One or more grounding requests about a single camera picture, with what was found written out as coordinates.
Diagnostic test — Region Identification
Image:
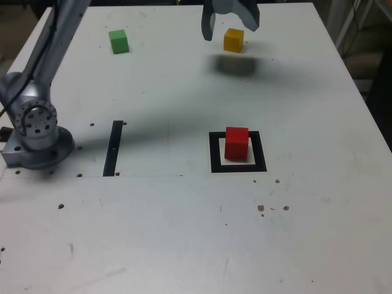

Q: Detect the green cube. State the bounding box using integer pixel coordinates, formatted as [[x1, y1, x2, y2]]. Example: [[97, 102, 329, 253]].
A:
[[108, 29, 130, 55]]

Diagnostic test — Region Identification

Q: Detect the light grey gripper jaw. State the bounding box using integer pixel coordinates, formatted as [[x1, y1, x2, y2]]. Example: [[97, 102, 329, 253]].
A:
[[213, 0, 262, 32]]

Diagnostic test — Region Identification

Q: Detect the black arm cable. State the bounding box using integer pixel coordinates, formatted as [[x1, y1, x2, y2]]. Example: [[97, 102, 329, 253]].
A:
[[0, 0, 61, 123]]

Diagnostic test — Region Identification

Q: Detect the yellow cube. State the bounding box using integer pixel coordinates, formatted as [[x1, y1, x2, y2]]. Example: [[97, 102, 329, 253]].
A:
[[223, 28, 245, 53]]

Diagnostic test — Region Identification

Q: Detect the red cube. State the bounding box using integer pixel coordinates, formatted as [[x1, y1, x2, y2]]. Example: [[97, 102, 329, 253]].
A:
[[224, 126, 249, 160]]

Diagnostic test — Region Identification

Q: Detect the black tape strip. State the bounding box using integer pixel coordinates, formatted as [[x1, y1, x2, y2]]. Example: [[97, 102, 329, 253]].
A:
[[102, 120, 124, 178]]

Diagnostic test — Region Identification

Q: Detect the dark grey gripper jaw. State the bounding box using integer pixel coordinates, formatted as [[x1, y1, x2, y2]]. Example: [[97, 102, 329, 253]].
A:
[[200, 0, 217, 42]]

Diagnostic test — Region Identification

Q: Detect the black tape square outline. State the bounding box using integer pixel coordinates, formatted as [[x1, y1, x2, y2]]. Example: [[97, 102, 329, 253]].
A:
[[208, 130, 268, 174]]

